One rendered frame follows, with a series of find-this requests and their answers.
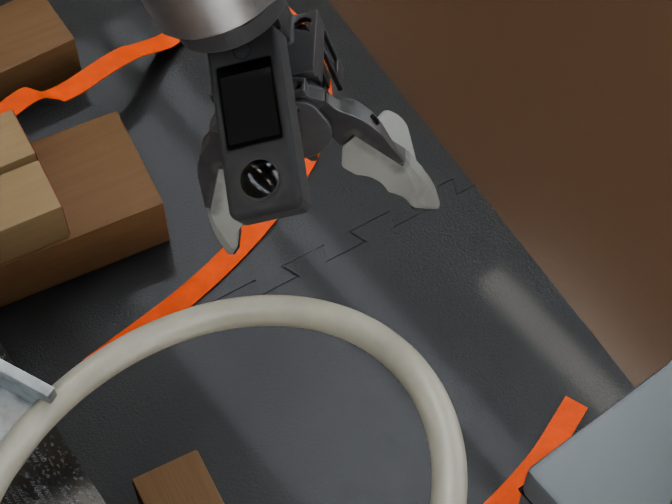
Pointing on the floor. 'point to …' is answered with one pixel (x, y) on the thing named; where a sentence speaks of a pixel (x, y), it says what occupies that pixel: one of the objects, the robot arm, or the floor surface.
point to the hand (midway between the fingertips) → (333, 240)
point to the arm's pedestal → (613, 454)
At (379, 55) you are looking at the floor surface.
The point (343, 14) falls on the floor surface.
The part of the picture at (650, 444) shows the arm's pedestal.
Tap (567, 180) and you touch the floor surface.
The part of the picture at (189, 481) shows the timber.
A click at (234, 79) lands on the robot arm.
